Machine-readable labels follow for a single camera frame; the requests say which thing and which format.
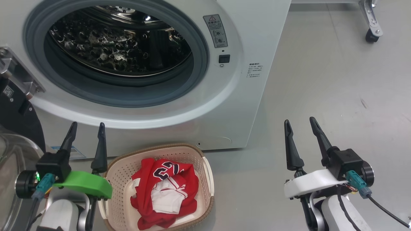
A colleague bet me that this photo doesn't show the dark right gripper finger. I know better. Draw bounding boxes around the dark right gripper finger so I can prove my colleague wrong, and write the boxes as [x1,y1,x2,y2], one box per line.
[284,119,305,172]
[309,116,340,167]

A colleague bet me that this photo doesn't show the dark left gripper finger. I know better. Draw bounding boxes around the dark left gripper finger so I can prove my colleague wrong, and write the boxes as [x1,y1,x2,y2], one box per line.
[59,121,78,158]
[91,122,108,175]

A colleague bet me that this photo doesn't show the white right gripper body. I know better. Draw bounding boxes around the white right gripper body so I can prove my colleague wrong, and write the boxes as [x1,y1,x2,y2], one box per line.
[284,169,349,200]

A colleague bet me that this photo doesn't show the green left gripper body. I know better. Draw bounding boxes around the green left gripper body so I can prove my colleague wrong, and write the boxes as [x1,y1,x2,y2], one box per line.
[53,170,113,200]

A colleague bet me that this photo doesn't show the black round washing machine door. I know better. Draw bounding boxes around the black round washing machine door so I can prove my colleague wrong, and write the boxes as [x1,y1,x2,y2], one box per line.
[0,76,46,231]

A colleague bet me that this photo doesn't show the red white jersey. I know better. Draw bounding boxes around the red white jersey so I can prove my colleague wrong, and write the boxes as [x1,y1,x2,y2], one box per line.
[130,158,200,231]

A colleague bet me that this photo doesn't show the cream perforated laundry basket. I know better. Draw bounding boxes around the cream perforated laundry basket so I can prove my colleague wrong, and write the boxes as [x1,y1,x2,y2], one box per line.
[98,143,215,231]

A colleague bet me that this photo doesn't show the white washing machine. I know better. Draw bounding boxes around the white washing machine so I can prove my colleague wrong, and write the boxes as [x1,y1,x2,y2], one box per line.
[0,0,292,158]

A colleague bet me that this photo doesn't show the blue white energy label sticker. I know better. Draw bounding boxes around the blue white energy label sticker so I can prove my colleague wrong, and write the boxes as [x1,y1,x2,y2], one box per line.
[50,146,87,160]

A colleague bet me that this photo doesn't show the grey warning sticker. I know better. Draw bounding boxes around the grey warning sticker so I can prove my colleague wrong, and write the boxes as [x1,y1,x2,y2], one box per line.
[203,14,229,49]

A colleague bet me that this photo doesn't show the left camera cable teal plug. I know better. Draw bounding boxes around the left camera cable teal plug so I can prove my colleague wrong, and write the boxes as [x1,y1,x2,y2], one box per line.
[25,173,56,231]

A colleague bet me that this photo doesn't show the camera cable teal plug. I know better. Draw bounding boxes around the camera cable teal plug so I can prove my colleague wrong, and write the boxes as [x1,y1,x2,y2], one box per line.
[345,170,411,229]
[25,173,56,231]

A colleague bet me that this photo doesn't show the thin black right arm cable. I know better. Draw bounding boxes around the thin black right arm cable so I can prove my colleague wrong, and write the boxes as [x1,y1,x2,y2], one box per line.
[337,185,362,231]

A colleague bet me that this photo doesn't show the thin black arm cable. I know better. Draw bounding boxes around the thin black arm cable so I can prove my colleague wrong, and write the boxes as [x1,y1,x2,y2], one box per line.
[337,185,362,231]
[27,211,44,231]

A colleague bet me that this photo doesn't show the right camera cable teal plug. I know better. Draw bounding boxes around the right camera cable teal plug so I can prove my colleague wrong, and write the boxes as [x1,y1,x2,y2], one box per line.
[345,170,411,229]

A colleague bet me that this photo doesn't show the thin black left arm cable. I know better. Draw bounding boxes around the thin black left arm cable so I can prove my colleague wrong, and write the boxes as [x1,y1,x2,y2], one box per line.
[27,211,44,231]

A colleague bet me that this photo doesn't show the metal frame leg with caster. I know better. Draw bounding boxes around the metal frame leg with caster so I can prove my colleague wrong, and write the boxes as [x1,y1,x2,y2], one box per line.
[291,0,384,44]

